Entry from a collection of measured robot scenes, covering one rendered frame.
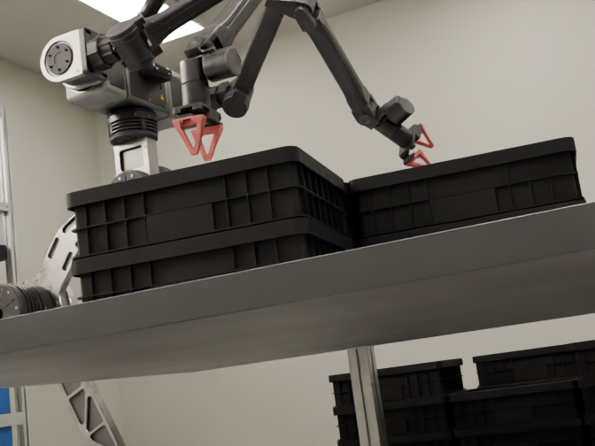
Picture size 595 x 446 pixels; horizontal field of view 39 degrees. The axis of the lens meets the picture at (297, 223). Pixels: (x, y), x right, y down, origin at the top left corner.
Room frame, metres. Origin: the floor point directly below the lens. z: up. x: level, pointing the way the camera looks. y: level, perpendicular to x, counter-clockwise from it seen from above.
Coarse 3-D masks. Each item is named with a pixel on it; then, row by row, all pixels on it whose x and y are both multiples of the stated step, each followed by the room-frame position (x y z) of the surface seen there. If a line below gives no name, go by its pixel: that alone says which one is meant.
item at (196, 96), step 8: (184, 88) 1.65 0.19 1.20; (192, 88) 1.64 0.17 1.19; (200, 88) 1.64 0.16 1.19; (208, 88) 1.66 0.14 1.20; (184, 96) 1.65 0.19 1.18; (192, 96) 1.64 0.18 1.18; (200, 96) 1.64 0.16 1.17; (208, 96) 1.66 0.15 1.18; (184, 104) 1.65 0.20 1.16; (192, 104) 1.61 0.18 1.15; (200, 104) 1.61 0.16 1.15; (208, 104) 1.65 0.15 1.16; (176, 112) 1.63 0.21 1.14; (192, 112) 1.66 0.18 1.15; (216, 112) 1.68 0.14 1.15
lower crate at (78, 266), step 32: (288, 224) 1.22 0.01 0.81; (320, 224) 1.29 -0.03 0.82; (96, 256) 1.32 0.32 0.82; (128, 256) 1.30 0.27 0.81; (160, 256) 1.28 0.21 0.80; (192, 256) 1.28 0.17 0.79; (224, 256) 1.27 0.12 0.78; (256, 256) 1.25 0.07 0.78; (288, 256) 1.24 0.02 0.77; (96, 288) 1.33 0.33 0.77; (128, 288) 1.30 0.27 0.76
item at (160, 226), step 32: (160, 192) 1.29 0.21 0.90; (192, 192) 1.28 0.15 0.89; (224, 192) 1.25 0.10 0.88; (256, 192) 1.24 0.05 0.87; (288, 192) 1.23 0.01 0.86; (320, 192) 1.35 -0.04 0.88; (96, 224) 1.32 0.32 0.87; (128, 224) 1.31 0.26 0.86; (160, 224) 1.29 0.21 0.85; (192, 224) 1.27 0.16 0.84; (224, 224) 1.26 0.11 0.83; (256, 224) 1.24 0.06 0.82
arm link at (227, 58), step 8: (192, 40) 1.69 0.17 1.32; (200, 40) 1.67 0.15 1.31; (192, 48) 1.66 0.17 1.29; (224, 48) 1.65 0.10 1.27; (232, 48) 1.63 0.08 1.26; (192, 56) 1.67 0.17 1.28; (208, 56) 1.62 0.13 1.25; (216, 56) 1.61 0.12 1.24; (224, 56) 1.60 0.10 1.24; (232, 56) 1.62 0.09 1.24; (208, 64) 1.62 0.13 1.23; (216, 64) 1.61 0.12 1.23; (224, 64) 1.60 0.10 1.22; (232, 64) 1.62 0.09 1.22; (240, 64) 1.65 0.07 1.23; (208, 72) 1.62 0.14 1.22; (216, 72) 1.62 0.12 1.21; (224, 72) 1.61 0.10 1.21; (232, 72) 1.61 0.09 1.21; (240, 72) 1.64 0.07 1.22; (208, 80) 1.71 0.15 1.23; (216, 80) 1.64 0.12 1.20
